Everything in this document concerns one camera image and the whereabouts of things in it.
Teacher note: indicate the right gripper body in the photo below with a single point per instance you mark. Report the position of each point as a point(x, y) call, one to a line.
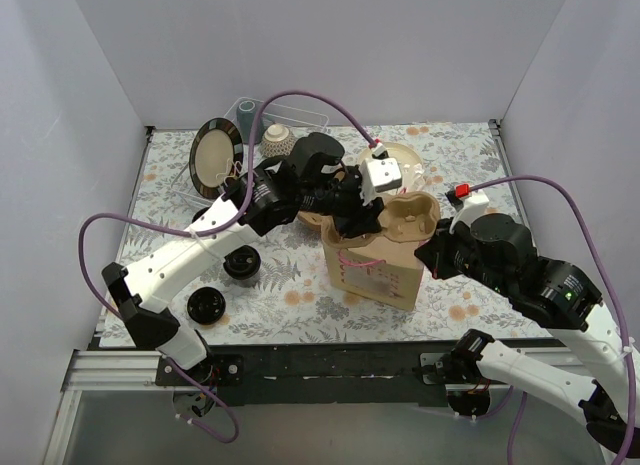
point(432, 255)

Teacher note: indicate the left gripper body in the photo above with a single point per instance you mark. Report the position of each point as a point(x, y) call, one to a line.
point(357, 221)

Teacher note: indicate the brown cardboard cup carrier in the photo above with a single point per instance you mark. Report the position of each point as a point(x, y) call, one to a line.
point(409, 217)

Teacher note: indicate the pink paper gift bag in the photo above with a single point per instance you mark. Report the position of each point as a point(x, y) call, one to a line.
point(383, 271)

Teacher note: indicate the black takeout coffee cup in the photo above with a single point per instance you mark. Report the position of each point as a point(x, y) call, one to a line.
point(198, 215)

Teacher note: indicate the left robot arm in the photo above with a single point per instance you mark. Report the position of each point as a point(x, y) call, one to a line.
point(312, 177)

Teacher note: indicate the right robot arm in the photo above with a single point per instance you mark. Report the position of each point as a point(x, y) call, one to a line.
point(497, 252)

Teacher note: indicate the cream round plate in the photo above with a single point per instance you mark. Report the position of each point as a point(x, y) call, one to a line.
point(405, 157)

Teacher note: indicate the patterned ceramic bowl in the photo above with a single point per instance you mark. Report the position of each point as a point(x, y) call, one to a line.
point(278, 140)

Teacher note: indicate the floral table mat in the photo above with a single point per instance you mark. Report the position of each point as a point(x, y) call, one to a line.
point(293, 301)

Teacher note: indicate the grey blue mug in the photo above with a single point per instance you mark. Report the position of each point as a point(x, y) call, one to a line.
point(245, 114)

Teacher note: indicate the black rimmed cream plate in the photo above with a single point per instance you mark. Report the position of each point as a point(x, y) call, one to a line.
point(216, 154)

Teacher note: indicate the white wire dish rack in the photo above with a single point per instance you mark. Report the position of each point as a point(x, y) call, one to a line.
point(301, 122)

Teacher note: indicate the black mounting rail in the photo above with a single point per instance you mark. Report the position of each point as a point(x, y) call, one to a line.
point(327, 373)

